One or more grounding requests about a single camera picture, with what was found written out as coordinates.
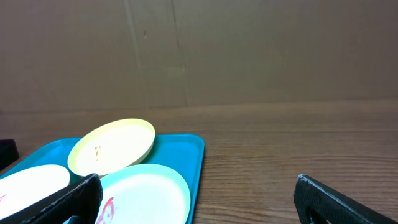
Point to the dark red tray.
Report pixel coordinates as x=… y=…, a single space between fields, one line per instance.
x=8 y=152

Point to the teal plastic tray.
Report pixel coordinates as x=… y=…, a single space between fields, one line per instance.
x=182 y=152

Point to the light blue plate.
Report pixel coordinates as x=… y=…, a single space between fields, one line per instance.
x=144 y=193

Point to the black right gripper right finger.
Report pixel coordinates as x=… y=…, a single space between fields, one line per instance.
x=317 y=203

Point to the white pink plate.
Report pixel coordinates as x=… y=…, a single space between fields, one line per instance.
x=24 y=188

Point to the yellow plate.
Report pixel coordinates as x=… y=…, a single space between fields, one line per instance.
x=112 y=147

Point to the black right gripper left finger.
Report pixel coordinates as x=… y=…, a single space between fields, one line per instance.
x=77 y=203

